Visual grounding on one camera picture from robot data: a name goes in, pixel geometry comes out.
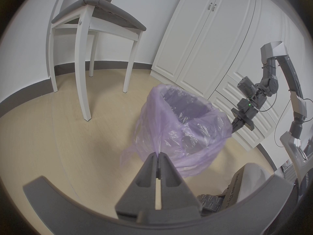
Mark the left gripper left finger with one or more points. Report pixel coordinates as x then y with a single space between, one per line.
137 199

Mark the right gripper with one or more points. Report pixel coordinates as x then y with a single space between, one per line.
247 111

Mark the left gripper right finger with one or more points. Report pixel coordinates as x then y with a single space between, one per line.
178 198

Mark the purple plastic bag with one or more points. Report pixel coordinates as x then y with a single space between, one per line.
195 136

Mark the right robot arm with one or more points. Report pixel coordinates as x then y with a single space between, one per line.
269 82

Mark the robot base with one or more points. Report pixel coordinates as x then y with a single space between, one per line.
251 180

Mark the white trash bin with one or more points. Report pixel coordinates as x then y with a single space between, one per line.
203 155

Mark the white wardrobe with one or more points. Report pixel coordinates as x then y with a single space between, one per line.
207 45

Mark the white chair grey seat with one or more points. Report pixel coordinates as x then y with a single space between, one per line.
115 10

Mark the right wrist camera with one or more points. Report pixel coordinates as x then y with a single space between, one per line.
245 86

